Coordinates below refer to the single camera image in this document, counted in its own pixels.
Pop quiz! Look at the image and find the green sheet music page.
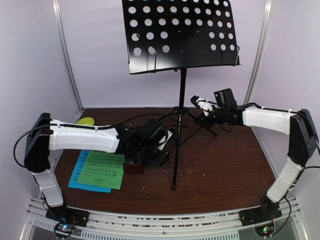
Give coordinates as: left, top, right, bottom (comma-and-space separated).
77, 150, 124, 190

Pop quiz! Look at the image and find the black music stand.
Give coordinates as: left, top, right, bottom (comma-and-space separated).
120, 0, 243, 191

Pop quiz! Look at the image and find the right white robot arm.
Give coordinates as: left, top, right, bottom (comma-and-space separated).
190, 88, 320, 221

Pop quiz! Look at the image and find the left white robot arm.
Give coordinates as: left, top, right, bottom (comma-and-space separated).
21, 112, 173, 222

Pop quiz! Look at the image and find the brown wooden metronome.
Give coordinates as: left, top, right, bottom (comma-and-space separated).
123, 162, 146, 175

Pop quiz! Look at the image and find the green bowl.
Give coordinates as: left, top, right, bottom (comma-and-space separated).
77, 117, 95, 126

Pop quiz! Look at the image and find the blue sheet music page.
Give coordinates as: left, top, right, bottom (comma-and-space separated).
68, 150, 112, 194

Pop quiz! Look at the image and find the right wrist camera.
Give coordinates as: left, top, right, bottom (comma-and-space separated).
190, 95, 216, 117

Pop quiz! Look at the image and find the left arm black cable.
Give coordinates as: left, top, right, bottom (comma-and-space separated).
13, 112, 176, 168

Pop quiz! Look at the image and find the aluminium front rail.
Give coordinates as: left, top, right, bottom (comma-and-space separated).
18, 197, 311, 240

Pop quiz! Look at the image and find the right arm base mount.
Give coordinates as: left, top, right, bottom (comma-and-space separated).
239, 207, 282, 238

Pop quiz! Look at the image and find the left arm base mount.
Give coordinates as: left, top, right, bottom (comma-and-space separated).
45, 208, 90, 239

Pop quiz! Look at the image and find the right aluminium corner post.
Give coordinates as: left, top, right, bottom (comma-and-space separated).
244, 0, 275, 104

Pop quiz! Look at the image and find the aluminium corner post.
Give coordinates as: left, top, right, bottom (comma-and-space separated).
52, 0, 84, 112
244, 0, 275, 104

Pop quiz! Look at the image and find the left aluminium corner post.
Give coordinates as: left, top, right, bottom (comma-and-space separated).
52, 0, 84, 112

